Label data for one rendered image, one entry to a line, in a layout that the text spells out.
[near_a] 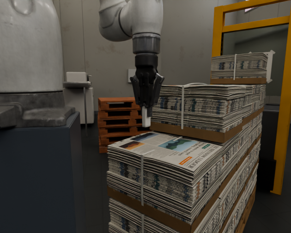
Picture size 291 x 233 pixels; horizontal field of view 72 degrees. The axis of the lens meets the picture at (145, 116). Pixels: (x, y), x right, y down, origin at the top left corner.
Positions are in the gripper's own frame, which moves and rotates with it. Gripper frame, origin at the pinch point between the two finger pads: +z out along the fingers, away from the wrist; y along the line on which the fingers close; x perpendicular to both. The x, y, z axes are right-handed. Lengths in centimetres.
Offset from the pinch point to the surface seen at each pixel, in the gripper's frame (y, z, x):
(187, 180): -17.0, 17.2, 2.2
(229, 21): 193, -242, -778
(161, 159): -7.4, 13.2, 1.7
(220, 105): -16.3, -2.7, -26.9
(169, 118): 6.2, 4.9, -26.4
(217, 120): -16.0, 3.6, -25.9
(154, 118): 15.5, 6.2, -27.0
